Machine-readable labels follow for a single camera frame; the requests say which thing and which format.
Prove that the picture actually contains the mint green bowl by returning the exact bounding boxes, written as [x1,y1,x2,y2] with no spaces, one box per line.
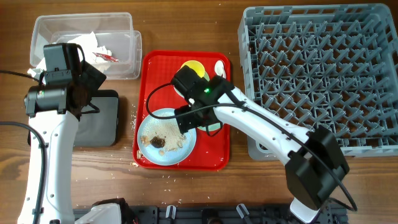
[198,123,221,132]

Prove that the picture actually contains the red ketchup packet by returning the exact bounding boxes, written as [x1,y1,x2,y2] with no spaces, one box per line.
[93,52,119,62]

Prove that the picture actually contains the yellow plastic cup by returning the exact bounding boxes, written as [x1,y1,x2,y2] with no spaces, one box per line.
[181,60,206,78]

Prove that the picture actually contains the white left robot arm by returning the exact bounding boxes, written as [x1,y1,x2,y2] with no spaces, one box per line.
[17,63,119,223]

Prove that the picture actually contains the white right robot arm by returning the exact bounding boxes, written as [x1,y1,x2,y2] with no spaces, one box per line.
[171,76,349,223]

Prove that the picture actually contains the grey-blue dishwasher rack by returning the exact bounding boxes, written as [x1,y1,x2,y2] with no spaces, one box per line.
[238,4,397,157]

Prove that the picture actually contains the red plastic tray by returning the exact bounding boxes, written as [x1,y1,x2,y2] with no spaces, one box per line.
[132,50,231,171]

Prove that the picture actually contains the light blue dinner plate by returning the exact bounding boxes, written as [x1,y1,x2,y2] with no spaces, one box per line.
[137,115,197,166]

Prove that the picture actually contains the black rectangular tray bin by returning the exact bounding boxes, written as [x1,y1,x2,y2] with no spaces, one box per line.
[74,90,119,147]

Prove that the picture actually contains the white crumpled paper in bin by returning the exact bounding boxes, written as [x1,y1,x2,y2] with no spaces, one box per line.
[27,30,113,78]

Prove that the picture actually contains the light blue small saucer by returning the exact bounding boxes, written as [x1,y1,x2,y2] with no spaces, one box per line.
[174,72,210,98]

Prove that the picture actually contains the clear plastic bin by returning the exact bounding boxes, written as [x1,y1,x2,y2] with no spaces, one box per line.
[30,12,142,80]

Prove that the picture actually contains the white plastic spoon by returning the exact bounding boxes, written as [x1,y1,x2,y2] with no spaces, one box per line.
[214,60,226,78]

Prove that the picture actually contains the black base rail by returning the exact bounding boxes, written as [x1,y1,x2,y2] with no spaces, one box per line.
[71,203,348,224]

